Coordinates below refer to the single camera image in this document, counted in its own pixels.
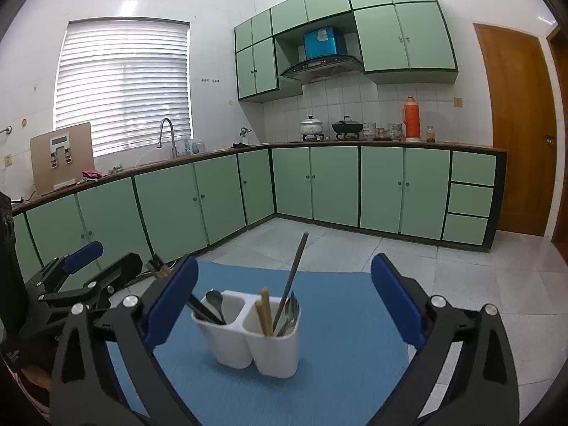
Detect wooden door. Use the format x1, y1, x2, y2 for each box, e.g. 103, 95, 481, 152
546, 22, 568, 271
473, 23, 557, 237

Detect green drawer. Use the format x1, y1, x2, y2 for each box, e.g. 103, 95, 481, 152
442, 214, 490, 247
450, 151, 497, 187
447, 183, 494, 218

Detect grey metal chopstick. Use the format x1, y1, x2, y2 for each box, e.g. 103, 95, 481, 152
271, 235, 307, 331
272, 232, 310, 330

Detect blue tablecloth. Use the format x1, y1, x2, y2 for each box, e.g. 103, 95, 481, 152
106, 261, 411, 426

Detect green wall cabinets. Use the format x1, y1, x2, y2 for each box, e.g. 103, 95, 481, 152
234, 0, 459, 103

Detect black range hood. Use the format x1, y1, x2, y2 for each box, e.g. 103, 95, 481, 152
279, 55, 364, 83

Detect black plastic spoon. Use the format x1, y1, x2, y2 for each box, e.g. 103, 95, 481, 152
205, 290, 226, 326

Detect green base cabinets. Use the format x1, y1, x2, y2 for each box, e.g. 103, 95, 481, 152
11, 142, 507, 276

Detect white two-compartment utensil holder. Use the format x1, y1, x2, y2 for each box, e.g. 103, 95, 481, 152
192, 290, 301, 379

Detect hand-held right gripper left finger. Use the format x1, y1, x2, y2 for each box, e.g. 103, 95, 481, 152
50, 254, 200, 426

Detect dark blue chopstick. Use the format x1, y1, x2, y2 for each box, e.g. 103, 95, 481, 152
189, 294, 224, 324
185, 298, 218, 326

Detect black wok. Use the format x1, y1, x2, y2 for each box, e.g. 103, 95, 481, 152
331, 116, 365, 140

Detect orange thermos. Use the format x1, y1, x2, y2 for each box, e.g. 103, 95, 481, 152
402, 96, 421, 143

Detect chrome kitchen faucet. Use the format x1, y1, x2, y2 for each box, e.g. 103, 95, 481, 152
158, 118, 178, 159

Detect large silver spoon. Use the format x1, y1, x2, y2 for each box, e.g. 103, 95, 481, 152
286, 292, 299, 331

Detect white window blinds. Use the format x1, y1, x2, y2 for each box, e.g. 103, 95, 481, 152
54, 18, 195, 158

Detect blue box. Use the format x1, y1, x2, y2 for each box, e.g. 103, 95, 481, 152
304, 27, 344, 60

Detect white cooking pot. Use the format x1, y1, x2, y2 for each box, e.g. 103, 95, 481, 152
300, 115, 324, 140

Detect cardboard board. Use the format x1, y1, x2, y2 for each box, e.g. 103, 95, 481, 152
30, 122, 95, 197

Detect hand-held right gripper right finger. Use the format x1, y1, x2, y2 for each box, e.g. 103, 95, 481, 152
370, 253, 520, 426

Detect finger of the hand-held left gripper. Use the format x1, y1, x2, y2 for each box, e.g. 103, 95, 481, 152
39, 252, 143, 308
24, 240, 104, 293

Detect person's left hand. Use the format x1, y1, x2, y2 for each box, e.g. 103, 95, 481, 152
20, 363, 53, 393

